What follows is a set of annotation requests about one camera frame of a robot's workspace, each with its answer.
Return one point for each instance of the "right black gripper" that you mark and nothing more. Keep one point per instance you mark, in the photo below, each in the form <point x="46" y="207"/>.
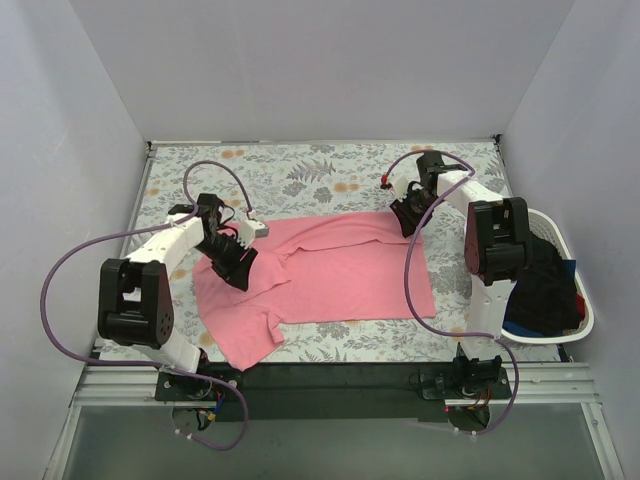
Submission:
<point x="408" y="211"/>

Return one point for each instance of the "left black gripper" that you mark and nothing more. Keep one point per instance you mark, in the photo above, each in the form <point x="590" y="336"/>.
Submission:
<point x="235" y="260"/>

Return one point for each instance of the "pink t shirt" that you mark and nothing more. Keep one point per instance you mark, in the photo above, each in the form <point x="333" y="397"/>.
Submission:
<point x="354" y="266"/>

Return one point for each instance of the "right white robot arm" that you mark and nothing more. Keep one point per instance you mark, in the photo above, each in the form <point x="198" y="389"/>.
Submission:
<point x="477" y="365"/>

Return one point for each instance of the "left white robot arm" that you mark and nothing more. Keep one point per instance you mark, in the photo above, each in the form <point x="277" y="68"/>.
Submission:
<point x="135" y="306"/>

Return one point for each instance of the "floral tablecloth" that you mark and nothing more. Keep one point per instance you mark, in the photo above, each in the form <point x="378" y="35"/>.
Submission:
<point x="287" y="181"/>

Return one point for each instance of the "white laundry basket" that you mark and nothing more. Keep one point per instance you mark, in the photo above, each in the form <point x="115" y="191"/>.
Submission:
<point x="523" y="279"/>

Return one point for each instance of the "black garment in basket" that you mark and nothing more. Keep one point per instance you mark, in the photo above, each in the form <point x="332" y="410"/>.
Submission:
<point x="545" y="290"/>

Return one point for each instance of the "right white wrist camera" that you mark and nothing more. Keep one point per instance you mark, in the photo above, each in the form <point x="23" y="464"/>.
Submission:
<point x="397" y="184"/>

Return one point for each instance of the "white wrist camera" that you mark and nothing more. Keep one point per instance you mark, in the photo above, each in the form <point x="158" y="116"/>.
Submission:
<point x="249" y="230"/>
<point x="397" y="184"/>

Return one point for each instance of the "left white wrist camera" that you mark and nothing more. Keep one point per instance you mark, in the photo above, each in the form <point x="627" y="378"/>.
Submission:
<point x="249" y="230"/>

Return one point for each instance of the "aluminium frame rail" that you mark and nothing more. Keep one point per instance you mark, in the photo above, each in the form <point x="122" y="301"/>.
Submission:
<point x="540" y="383"/>

